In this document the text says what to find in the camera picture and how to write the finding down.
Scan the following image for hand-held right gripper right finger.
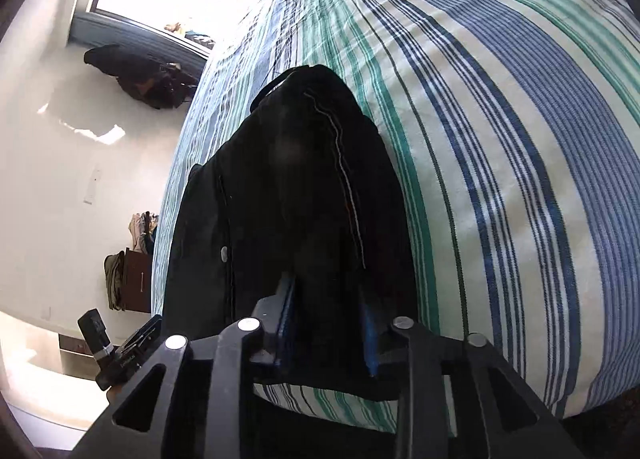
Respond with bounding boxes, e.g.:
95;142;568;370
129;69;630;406
361;295;587;459

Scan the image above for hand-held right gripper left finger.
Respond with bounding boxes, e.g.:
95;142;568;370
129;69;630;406
74;274;297;459

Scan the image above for black hanging bags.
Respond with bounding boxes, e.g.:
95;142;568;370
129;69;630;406
83;44;202;110

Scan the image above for black pants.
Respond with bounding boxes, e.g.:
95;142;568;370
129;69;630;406
164;64;426;402

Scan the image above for grey-blue curtain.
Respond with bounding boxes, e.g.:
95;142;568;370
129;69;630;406
69;9;215;74

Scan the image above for striped bed sheet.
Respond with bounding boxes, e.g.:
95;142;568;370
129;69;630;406
150;0;640;437

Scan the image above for dark wooden cabinet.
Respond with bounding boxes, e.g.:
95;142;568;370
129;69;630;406
124;248;154;315

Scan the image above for olive bag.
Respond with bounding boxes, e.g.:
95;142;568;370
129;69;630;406
103;251;127;313

